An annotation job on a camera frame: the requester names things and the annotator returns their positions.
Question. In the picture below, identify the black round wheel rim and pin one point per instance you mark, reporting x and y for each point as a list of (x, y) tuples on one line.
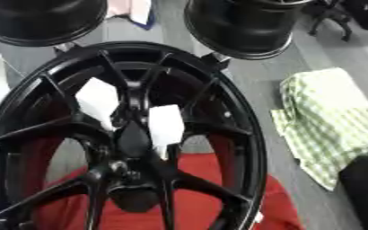
[(239, 27), (40, 18)]

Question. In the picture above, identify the black spoked wheel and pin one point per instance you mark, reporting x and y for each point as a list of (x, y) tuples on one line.
[(90, 182)]

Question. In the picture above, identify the white and blue cloth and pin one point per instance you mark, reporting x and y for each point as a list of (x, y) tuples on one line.
[(134, 10)]

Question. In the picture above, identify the green white checked cloth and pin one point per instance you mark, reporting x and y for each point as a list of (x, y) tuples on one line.
[(328, 119)]

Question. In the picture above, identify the black office chair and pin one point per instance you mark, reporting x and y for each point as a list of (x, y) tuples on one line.
[(330, 15)]

